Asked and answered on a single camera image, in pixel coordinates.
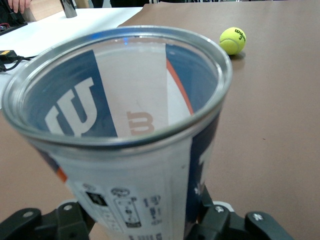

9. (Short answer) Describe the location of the tan wooden panel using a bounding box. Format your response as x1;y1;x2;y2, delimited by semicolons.
23;0;66;22

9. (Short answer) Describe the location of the shiny metal cylinder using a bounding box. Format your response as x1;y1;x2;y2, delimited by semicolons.
61;0;78;19

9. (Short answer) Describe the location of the brown table mat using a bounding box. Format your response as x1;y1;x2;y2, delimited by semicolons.
0;0;320;240

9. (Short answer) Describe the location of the yellow Wilson tennis ball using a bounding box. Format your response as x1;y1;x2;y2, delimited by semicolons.
219;26;248;56

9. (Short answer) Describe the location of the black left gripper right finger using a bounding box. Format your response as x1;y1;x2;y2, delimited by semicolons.
184;186;295;240

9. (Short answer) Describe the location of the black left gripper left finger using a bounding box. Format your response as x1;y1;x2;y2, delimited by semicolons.
0;199;97;240

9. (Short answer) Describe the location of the thin black cable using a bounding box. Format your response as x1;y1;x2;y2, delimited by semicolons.
0;55;36;73

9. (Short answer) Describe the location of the bystander's bare hand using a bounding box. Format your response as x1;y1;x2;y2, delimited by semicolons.
7;0;33;15

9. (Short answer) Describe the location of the clear tennis ball can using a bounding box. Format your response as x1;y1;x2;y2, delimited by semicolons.
1;24;234;240

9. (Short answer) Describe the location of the black box with yellow label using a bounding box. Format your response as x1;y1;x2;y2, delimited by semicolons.
0;49;18;61

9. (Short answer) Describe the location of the black electronics board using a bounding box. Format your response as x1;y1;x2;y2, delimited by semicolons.
0;21;28;36

